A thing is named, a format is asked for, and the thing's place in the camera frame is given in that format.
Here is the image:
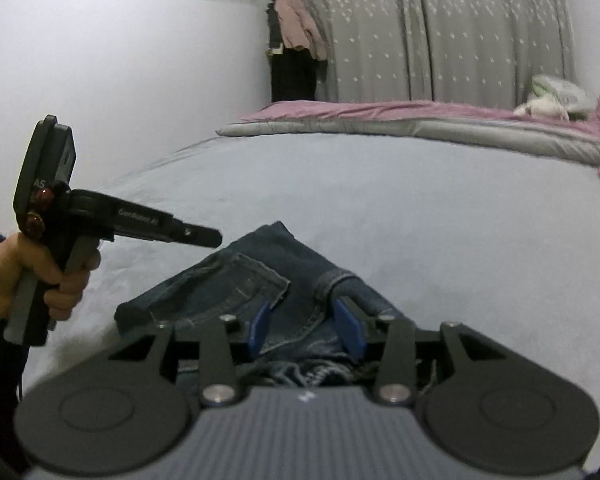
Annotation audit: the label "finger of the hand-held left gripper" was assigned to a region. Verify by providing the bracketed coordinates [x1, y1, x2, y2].
[164, 217, 224, 249]

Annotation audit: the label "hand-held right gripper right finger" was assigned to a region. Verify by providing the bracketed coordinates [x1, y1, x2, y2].
[332, 296, 506, 406]

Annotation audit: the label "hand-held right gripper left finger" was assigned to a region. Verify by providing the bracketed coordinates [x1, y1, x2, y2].
[107, 302, 271, 406]

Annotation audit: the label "dark blue denim jeans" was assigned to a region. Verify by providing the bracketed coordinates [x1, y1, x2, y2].
[114, 220, 448, 391]

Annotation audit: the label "person's left hand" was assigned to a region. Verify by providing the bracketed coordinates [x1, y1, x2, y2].
[0, 232, 103, 341]

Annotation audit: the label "pink and grey quilt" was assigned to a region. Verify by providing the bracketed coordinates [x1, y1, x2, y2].
[215, 100, 600, 168]

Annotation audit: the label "pink hanging jacket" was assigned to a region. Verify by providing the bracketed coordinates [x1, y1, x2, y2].
[274, 0, 329, 61]

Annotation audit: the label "white plush toy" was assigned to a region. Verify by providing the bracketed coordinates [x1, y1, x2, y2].
[512, 97, 569, 122]

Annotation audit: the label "grey star-print curtain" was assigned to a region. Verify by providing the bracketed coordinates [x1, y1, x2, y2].
[277, 0, 576, 108]

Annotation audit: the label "white-green crumpled cloth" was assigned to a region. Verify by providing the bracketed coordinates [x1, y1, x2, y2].
[530, 75, 592, 112]

